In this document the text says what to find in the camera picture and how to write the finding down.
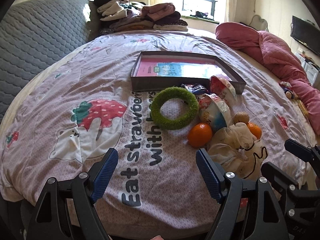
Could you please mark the yellow snack packet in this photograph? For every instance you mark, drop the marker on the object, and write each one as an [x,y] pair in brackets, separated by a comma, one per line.
[303,108]

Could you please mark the pile of folded clothes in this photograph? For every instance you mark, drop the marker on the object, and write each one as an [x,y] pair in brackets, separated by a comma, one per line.
[124,15]

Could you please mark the brown walnut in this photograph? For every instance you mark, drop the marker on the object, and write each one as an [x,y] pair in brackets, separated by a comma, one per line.
[241,117]

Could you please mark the white drawer cabinet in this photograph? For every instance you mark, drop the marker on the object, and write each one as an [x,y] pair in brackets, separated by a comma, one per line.
[311,69]

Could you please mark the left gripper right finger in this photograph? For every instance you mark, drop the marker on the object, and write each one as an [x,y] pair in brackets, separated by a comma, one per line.
[212,174]

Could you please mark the pink quilted blanket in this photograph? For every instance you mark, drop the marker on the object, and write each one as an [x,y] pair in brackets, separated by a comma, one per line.
[273,53]

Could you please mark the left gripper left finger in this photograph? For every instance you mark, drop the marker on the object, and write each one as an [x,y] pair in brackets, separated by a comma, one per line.
[100,174]

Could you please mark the pink strawberry bear duvet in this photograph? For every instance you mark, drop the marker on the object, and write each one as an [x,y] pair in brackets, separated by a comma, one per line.
[87,105]

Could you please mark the orange mandarin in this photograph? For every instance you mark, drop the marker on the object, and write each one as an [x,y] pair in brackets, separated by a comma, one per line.
[255,130]
[199,135]

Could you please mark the grey quilted headboard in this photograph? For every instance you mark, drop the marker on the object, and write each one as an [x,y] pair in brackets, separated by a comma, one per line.
[36,34]

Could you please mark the pink blue book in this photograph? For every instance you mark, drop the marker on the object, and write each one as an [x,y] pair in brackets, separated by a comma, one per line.
[176,67]

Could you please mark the red white bowl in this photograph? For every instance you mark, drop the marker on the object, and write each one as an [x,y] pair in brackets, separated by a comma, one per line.
[224,89]

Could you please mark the cream drawstring pouch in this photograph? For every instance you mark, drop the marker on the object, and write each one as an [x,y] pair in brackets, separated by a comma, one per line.
[237,150]

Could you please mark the blue oreo snack pack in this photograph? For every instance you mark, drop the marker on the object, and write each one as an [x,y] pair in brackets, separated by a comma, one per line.
[196,89]

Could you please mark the blue white bowl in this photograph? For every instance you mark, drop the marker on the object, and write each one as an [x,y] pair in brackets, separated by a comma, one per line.
[214,111]

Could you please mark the person's hand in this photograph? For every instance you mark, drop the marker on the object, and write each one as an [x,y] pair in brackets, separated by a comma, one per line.
[157,238]

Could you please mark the small toy figure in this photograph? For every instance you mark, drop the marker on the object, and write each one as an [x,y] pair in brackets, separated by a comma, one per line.
[288,90]

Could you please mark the black flat television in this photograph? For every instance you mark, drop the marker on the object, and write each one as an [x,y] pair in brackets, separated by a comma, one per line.
[305,33]

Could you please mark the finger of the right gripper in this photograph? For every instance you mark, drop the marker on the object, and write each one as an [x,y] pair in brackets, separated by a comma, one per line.
[276,174]
[307,154]

